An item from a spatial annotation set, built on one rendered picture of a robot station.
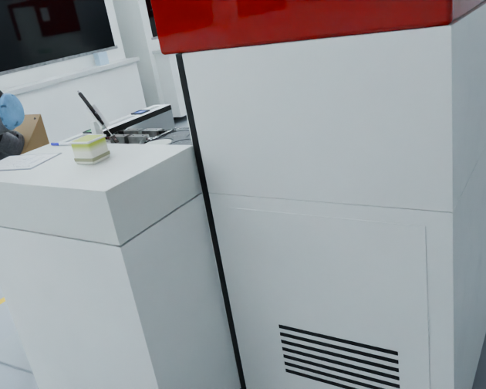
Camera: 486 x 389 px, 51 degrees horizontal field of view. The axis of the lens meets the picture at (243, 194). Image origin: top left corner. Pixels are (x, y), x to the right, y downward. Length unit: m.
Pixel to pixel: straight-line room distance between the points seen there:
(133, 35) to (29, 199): 5.13
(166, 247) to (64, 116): 3.85
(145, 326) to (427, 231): 0.75
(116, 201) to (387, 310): 0.74
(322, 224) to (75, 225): 0.64
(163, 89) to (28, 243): 5.02
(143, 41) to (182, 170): 5.02
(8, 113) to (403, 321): 1.43
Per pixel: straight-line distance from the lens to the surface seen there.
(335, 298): 1.45
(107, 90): 5.55
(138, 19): 6.40
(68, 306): 1.60
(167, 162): 1.39
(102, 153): 1.51
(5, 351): 2.65
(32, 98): 4.98
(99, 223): 1.30
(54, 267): 1.55
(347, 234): 1.33
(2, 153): 2.13
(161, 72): 6.42
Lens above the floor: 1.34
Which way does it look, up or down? 21 degrees down
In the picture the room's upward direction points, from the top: 9 degrees counter-clockwise
